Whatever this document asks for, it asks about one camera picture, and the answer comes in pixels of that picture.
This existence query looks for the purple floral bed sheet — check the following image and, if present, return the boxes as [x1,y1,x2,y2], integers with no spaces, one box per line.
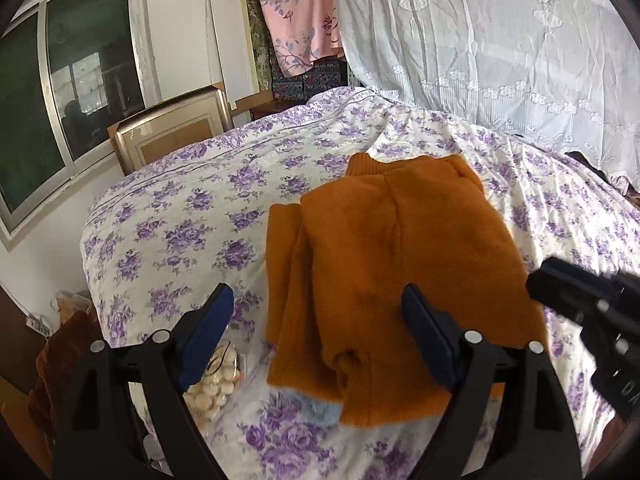
[81,88,639,479]

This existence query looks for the pink floral hanging cloth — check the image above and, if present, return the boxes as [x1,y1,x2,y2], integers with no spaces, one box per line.
[259,0,344,77]

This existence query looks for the gold picture frame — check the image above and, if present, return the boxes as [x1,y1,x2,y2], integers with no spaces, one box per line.
[107,84,233,176]

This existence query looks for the aluminium sliding window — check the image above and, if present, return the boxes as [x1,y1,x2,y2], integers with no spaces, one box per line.
[1,0,160,248]

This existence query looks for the white lace cover cloth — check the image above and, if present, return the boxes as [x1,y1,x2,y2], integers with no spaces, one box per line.
[335,0,639,186]

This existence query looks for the bag of white round items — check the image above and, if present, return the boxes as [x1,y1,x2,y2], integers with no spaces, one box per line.
[182,334,250,434]

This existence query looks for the dark patterned storage box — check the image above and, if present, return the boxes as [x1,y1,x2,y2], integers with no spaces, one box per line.
[270,56,347,103]

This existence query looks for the orange knitted cat cardigan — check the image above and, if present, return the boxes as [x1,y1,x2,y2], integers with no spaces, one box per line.
[266,153,547,428]

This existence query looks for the brown velvet cloth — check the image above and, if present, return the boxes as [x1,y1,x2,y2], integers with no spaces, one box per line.
[28,309,102,448]

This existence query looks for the light blue fuzzy cloth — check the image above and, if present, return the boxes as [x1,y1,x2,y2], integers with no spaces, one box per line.
[288,390,342,427]

